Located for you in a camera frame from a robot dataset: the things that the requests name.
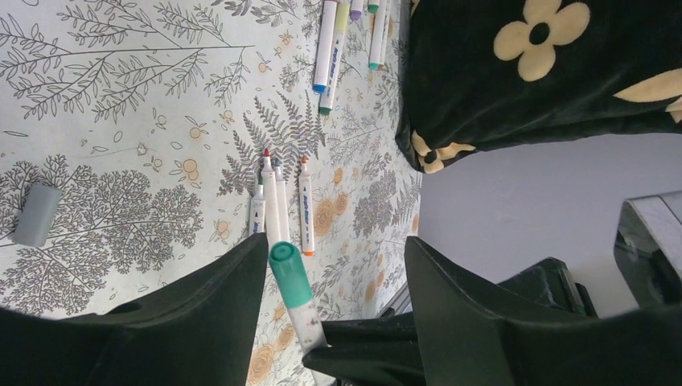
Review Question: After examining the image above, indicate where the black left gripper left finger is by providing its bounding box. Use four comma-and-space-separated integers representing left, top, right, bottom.
1, 233, 269, 385

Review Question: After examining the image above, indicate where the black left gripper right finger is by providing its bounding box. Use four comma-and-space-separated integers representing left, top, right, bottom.
405, 236, 681, 385

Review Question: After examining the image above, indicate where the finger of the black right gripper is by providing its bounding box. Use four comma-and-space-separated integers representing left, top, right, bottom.
302, 312, 426, 385

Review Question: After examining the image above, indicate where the teal cap white marker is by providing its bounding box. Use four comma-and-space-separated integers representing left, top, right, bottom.
268, 241, 329, 355

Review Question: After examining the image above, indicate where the orange cap green-end marker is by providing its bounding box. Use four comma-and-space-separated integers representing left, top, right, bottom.
249, 175, 266, 235

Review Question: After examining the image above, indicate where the green cap red-end marker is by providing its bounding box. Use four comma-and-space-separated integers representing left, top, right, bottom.
261, 148, 281, 248

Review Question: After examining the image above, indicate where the grey marker cap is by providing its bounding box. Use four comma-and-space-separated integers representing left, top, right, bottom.
12, 184, 62, 247

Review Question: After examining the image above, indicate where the brown cap blue-end marker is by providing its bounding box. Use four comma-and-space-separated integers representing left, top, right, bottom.
312, 0, 339, 94

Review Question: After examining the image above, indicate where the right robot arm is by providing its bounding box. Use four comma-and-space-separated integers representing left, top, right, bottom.
302, 195, 681, 385

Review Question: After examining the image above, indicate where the floral table mat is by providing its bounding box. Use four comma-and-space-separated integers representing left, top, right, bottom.
1, 1, 421, 385

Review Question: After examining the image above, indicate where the black floral plush pillow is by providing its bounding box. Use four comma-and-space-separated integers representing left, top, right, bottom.
396, 0, 681, 174

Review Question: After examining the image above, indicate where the dark green cap marker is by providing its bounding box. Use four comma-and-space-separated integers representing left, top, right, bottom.
367, 0, 380, 14

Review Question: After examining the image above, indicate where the light blue cap marker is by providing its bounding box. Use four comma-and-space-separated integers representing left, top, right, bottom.
349, 0, 364, 21

